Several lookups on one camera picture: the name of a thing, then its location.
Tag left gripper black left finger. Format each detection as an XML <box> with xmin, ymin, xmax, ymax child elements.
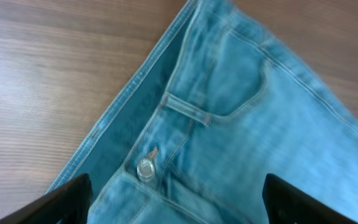
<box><xmin>0</xmin><ymin>174</ymin><xmax>92</xmax><ymax>224</ymax></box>

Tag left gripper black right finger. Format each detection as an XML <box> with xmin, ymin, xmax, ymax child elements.
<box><xmin>262</xmin><ymin>174</ymin><xmax>355</xmax><ymax>224</ymax></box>

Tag light blue denim jeans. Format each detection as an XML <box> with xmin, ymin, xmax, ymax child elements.
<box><xmin>52</xmin><ymin>1</ymin><xmax>358</xmax><ymax>223</ymax></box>

